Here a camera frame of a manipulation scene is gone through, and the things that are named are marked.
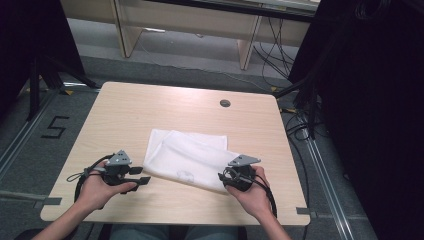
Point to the aluminium floor rail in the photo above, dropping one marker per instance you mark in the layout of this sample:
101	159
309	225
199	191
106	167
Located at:
23	133
328	186
16	194

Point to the person's left hand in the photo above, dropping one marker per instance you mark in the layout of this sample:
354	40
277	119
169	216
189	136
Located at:
95	191

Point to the person's legs in jeans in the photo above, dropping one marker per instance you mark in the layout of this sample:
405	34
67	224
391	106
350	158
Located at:
143	233

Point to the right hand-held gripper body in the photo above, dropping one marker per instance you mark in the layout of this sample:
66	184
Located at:
242	173

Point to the light wooden desk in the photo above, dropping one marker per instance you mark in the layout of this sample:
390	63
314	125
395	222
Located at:
186	16

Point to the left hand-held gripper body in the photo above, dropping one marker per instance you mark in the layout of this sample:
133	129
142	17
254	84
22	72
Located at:
117	160

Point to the black metal stand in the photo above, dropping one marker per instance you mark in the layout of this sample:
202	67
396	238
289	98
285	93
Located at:
35	86
311	100

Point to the grey tape piece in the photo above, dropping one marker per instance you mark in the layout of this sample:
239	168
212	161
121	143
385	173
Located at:
306	212
48	202

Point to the person's right hand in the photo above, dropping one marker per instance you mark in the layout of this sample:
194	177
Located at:
251	200

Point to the black curtain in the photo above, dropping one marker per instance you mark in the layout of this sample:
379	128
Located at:
373	100
30	33

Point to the white mesh laundry bag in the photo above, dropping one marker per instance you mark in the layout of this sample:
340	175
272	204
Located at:
186	156

